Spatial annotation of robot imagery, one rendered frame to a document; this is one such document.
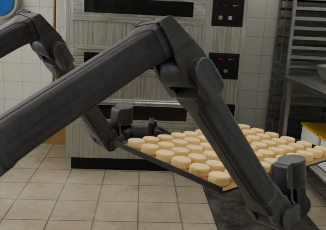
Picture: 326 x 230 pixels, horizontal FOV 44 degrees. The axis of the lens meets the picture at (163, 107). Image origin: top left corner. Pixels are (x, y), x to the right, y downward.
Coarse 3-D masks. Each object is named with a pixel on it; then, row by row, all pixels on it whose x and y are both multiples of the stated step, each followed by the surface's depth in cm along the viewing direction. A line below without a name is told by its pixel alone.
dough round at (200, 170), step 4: (192, 164) 98; (196, 164) 99; (200, 164) 99; (204, 164) 99; (192, 168) 97; (196, 168) 96; (200, 168) 96; (204, 168) 96; (208, 168) 97; (192, 172) 97; (196, 172) 96; (200, 172) 96; (204, 172) 96; (208, 172) 97; (200, 176) 96; (204, 176) 96
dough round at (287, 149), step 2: (278, 146) 125; (280, 146) 125; (282, 146) 125; (284, 146) 125; (286, 146) 126; (288, 146) 126; (290, 146) 126; (282, 148) 123; (284, 148) 123; (286, 148) 123; (288, 148) 123; (290, 148) 123; (292, 148) 123; (286, 150) 123; (288, 150) 122; (290, 150) 123; (292, 150) 123; (286, 152) 123; (288, 152) 123; (290, 152) 123; (292, 152) 123; (284, 154) 123
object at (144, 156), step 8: (280, 136) 144; (120, 144) 114; (312, 144) 135; (136, 152) 109; (152, 160) 104; (160, 160) 102; (168, 168) 100; (176, 168) 98; (184, 176) 96; (192, 176) 94; (208, 184) 90; (224, 192) 88
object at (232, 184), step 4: (124, 144) 117; (152, 156) 109; (324, 156) 126; (316, 160) 120; (320, 160) 121; (308, 164) 115; (188, 168) 102; (228, 184) 93; (232, 184) 93; (224, 188) 90; (228, 188) 91
